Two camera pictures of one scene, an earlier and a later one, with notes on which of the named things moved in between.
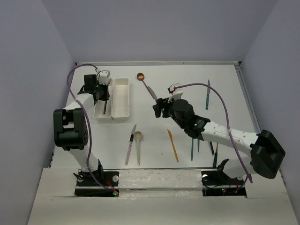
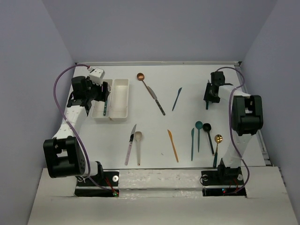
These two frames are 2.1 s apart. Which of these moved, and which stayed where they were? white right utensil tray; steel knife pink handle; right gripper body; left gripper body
Moved: right gripper body
Stayed: left gripper body; white right utensil tray; steel knife pink handle
